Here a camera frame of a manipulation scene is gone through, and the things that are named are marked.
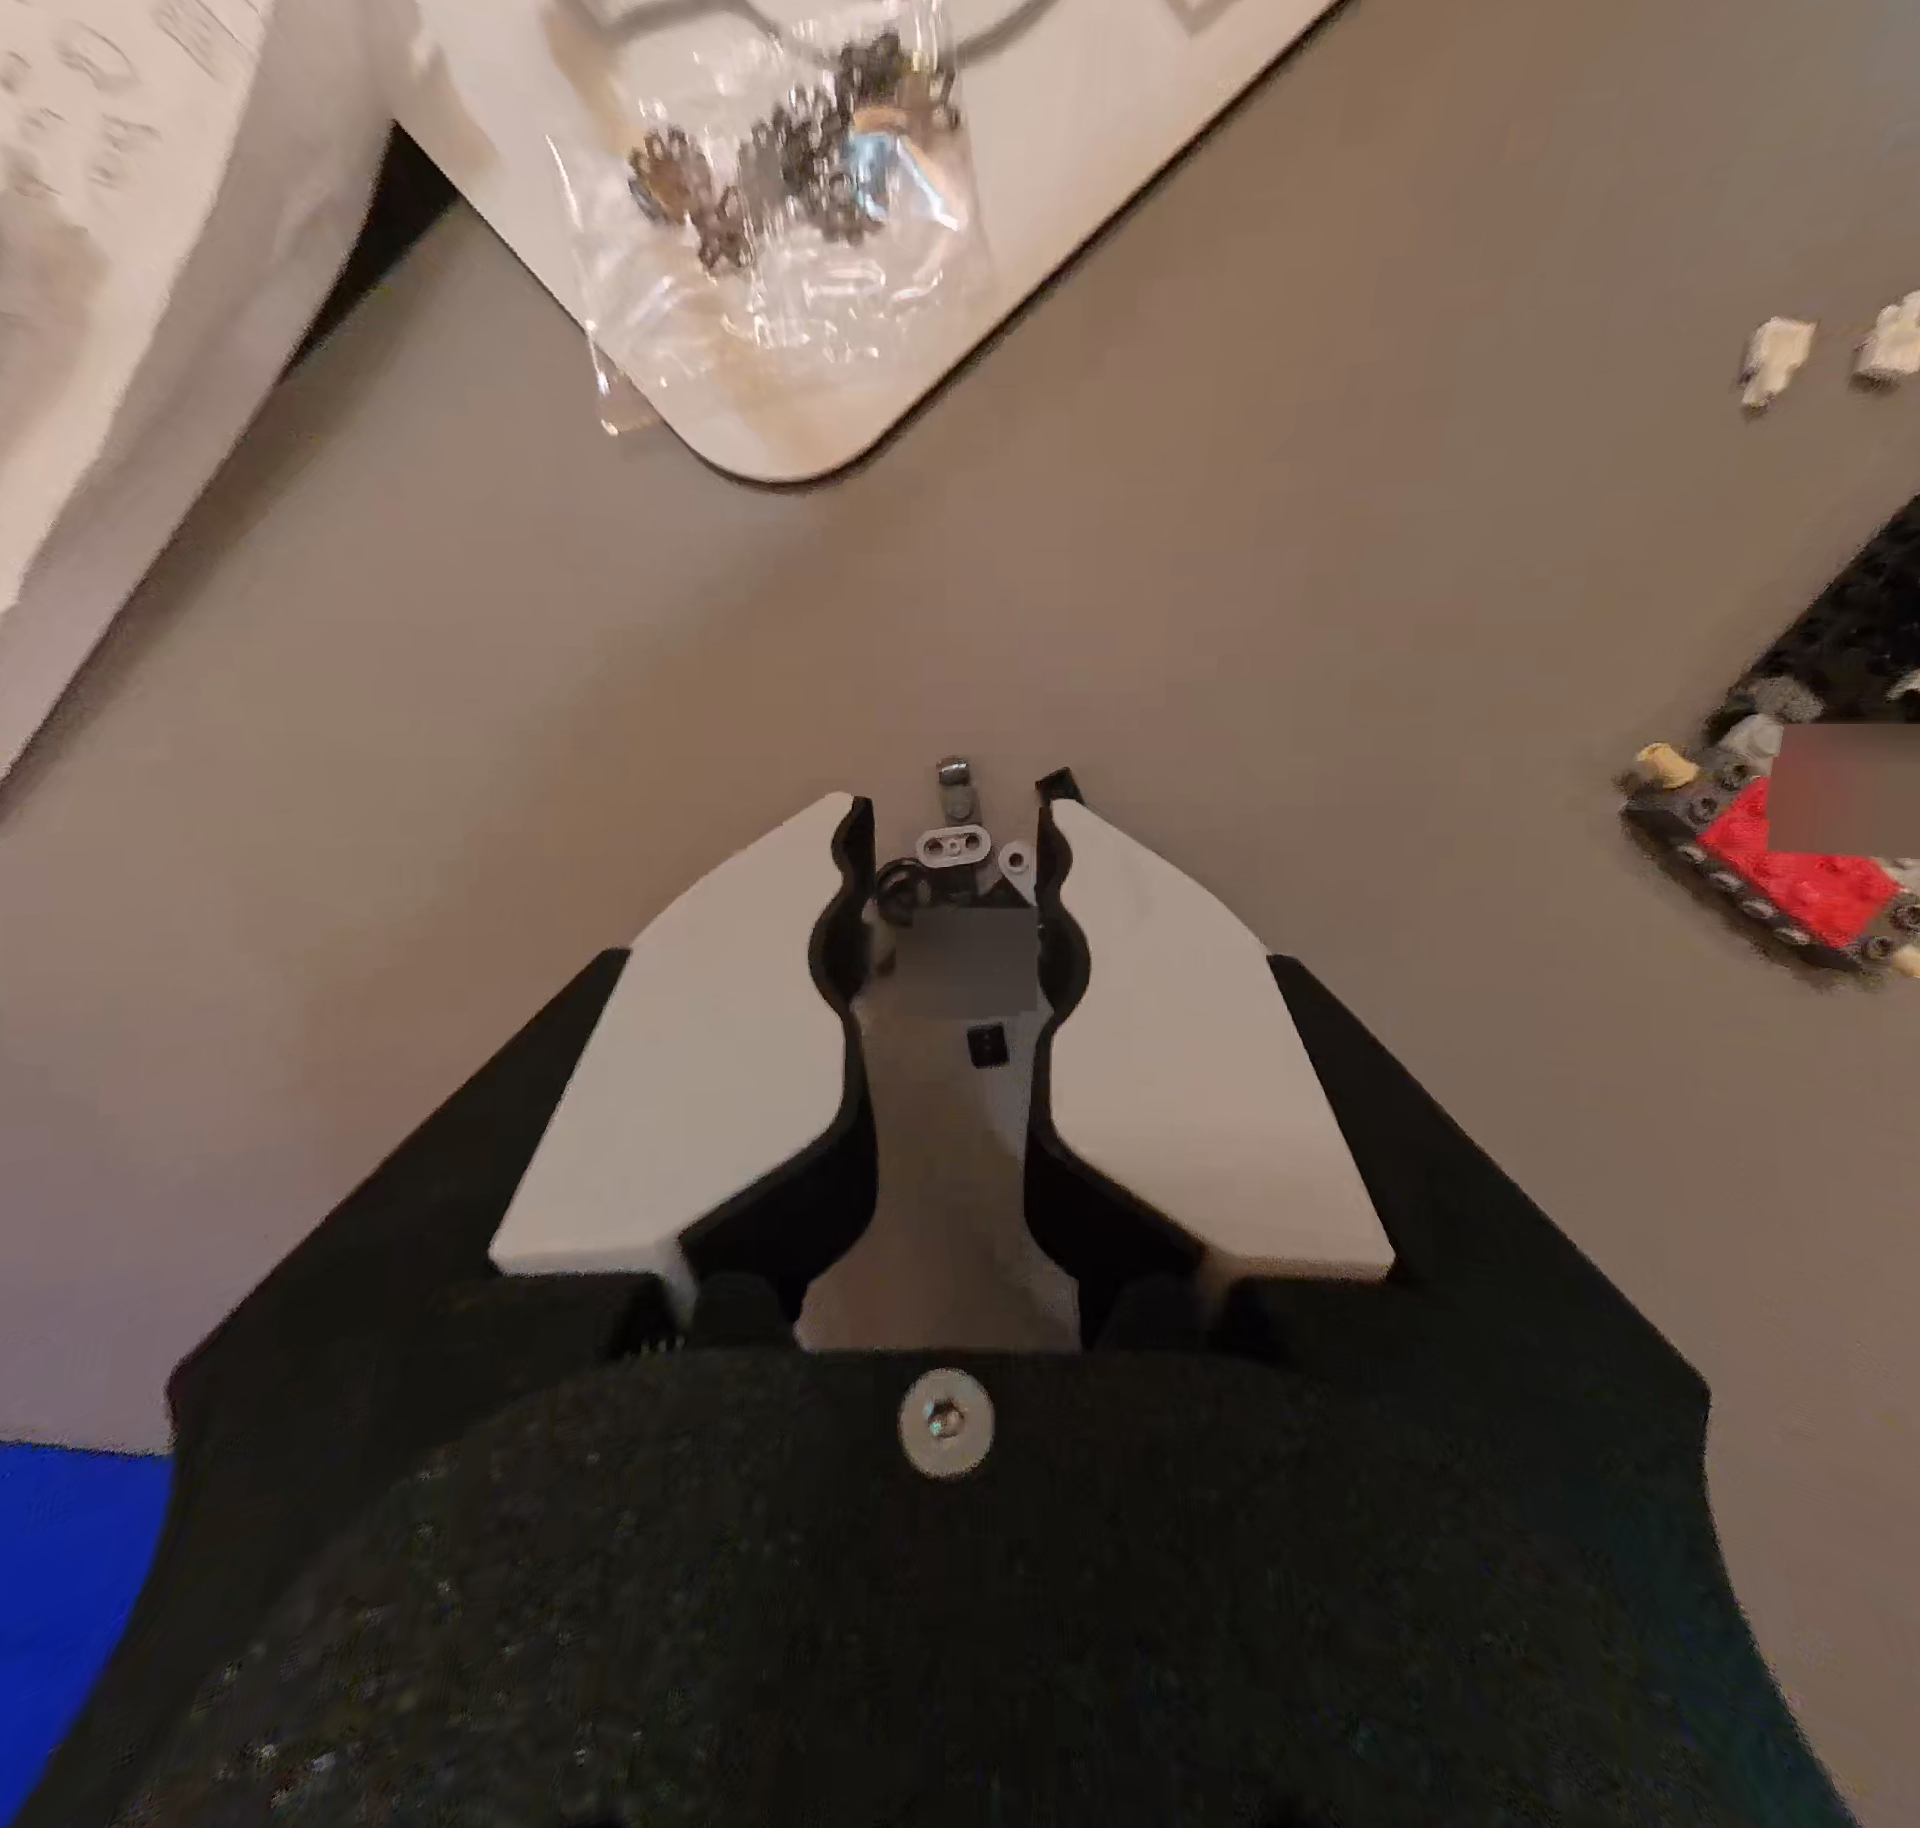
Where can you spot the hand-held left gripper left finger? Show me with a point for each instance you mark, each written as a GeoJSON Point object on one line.
{"type": "Point", "coordinates": [690, 1094]}

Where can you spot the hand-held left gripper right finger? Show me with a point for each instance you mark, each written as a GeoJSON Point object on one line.
{"type": "Point", "coordinates": [1201, 1109]}

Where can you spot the small brick pieces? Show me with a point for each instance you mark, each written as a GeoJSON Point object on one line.
{"type": "Point", "coordinates": [960, 845]}

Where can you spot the brick car chassis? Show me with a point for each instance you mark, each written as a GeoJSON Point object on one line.
{"type": "Point", "coordinates": [1800, 891]}

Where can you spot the blue plastic bin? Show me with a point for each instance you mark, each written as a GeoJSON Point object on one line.
{"type": "Point", "coordinates": [60, 1589]}

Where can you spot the small white clip brick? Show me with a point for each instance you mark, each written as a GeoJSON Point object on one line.
{"type": "Point", "coordinates": [1892, 339]}
{"type": "Point", "coordinates": [1776, 354]}

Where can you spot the white book stand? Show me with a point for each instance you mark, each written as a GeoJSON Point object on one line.
{"type": "Point", "coordinates": [1051, 134]}

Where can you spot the grey desk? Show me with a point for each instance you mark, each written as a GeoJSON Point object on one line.
{"type": "Point", "coordinates": [1350, 508]}

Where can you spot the clear bag of black gears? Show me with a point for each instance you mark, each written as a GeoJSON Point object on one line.
{"type": "Point", "coordinates": [781, 164]}

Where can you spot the white printed paper bag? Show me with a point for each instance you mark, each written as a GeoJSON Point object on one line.
{"type": "Point", "coordinates": [121, 283]}

